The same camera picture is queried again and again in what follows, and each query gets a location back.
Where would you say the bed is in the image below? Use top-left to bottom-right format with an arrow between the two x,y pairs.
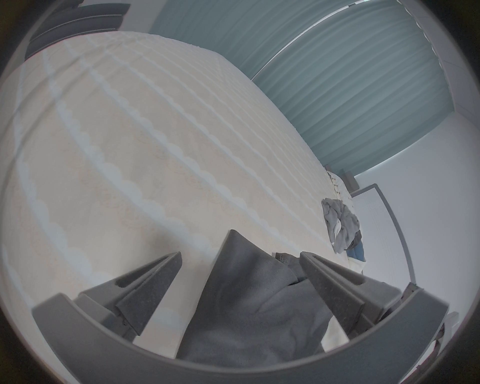
0,31 -> 417,359

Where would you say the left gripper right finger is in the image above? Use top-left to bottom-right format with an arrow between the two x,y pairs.
299,251 -> 404,335

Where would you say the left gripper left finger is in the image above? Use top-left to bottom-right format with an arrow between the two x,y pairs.
76,251 -> 184,340

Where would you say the black long-sleeved top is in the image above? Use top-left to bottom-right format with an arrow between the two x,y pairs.
176,229 -> 334,368

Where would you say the white printed pillow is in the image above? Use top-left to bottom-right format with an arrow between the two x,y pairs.
325,169 -> 354,211

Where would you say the blue-green curtain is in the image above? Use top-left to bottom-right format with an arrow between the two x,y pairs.
252,0 -> 456,176
150,0 -> 357,79

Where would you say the black chest of drawers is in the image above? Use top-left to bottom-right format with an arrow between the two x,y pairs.
24,0 -> 132,61

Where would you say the grey bedside table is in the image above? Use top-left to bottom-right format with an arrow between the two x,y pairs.
339,169 -> 360,193

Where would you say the grey garment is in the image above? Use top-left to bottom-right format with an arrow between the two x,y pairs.
321,198 -> 361,254

